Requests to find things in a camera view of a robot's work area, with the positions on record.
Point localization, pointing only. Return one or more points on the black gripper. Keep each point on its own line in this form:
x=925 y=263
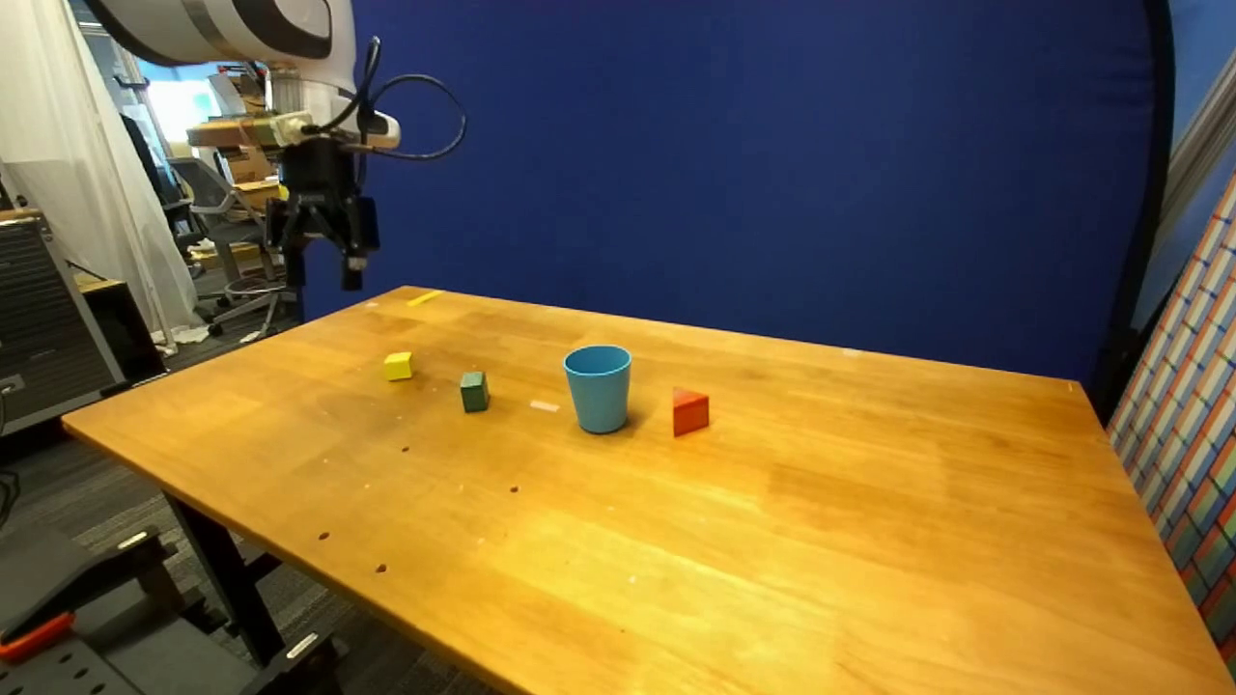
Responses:
x=317 y=168

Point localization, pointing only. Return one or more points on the yellow block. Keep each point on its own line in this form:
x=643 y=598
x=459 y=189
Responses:
x=398 y=364

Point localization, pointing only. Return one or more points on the green block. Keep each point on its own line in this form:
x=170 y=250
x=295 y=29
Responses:
x=471 y=393

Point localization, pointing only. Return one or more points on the blue cup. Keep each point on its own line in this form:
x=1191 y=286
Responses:
x=600 y=393

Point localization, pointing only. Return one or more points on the red block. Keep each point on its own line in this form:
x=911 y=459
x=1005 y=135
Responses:
x=688 y=416

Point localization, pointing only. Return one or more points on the white curtain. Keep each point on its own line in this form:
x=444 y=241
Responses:
x=89 y=158

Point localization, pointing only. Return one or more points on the white tape strip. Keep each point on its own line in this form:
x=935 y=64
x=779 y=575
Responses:
x=546 y=409

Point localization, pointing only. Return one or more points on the black cabinet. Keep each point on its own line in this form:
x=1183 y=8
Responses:
x=43 y=321

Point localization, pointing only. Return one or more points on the black table leg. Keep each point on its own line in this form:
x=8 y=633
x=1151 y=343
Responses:
x=233 y=581

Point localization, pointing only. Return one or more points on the black floor equipment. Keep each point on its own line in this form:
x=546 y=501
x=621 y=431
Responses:
x=141 y=644

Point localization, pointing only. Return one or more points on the blue fabric backdrop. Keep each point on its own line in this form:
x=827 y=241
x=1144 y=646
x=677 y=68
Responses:
x=837 y=168

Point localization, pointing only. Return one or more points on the colourful patterned panel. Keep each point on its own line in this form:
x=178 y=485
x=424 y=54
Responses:
x=1183 y=428

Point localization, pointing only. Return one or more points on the tan wrist camera mount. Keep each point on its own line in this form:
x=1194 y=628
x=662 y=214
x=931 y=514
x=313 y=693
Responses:
x=246 y=135

